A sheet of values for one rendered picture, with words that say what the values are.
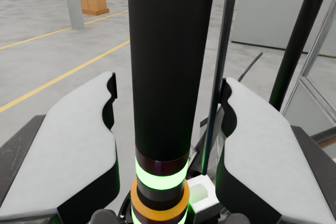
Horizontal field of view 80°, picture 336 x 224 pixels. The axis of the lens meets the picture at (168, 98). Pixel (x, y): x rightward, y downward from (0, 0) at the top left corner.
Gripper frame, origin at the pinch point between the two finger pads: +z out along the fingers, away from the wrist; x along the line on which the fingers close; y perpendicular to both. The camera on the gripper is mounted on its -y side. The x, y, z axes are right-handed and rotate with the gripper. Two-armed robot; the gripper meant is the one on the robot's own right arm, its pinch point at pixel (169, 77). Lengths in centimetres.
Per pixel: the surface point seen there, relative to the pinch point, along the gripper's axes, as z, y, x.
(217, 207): -1.0, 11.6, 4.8
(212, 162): 25.0, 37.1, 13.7
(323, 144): 6.6, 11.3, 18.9
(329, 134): 7.1, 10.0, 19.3
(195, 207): -1.5, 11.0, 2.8
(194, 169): 13.8, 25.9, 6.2
